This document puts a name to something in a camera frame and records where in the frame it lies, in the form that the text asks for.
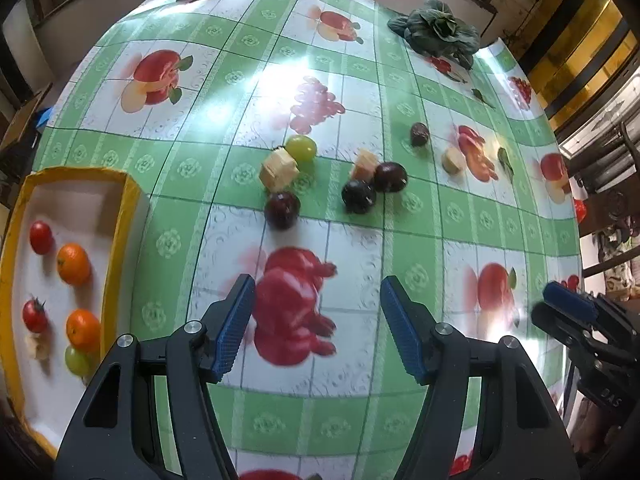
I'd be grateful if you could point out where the dark purple plum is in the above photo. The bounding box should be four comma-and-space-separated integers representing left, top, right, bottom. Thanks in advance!
372, 161, 408, 194
341, 179, 377, 214
264, 191, 302, 231

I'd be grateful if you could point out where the yellow rimmed white tray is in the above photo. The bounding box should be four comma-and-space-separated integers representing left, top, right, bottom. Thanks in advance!
0, 166, 143, 461

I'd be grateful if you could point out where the dark green leafy vegetable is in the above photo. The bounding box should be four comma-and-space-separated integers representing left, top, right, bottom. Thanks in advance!
387, 0, 481, 70

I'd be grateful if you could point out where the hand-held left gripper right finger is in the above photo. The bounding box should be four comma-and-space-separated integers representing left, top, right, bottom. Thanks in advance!
380, 275, 581, 480

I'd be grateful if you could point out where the green grape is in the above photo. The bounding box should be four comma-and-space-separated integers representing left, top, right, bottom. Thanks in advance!
64, 345, 93, 377
285, 135, 318, 162

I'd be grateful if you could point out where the wooden stool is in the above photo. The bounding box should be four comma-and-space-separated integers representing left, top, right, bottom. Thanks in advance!
0, 82, 53, 161

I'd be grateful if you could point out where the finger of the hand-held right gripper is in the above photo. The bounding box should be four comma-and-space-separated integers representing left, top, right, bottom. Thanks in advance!
530, 301, 596, 361
542, 281, 608, 331

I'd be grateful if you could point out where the orange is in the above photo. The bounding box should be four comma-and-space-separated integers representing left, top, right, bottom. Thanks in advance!
56, 243, 92, 287
66, 309, 102, 353

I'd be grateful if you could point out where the stemmed red cherry tomato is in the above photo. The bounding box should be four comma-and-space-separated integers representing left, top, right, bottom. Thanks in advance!
22, 297, 49, 334

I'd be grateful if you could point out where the round cut apple piece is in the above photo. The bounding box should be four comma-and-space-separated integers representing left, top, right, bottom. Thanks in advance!
441, 146, 467, 175

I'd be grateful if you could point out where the green checked printed tablecloth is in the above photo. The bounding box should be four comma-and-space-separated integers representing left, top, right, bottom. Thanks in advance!
32, 0, 583, 480

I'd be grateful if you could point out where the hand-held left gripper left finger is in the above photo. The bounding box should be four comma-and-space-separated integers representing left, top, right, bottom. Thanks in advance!
52, 273, 257, 480

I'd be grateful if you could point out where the golden metal door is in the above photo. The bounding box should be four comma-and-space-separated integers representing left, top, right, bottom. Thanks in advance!
520, 0, 640, 116

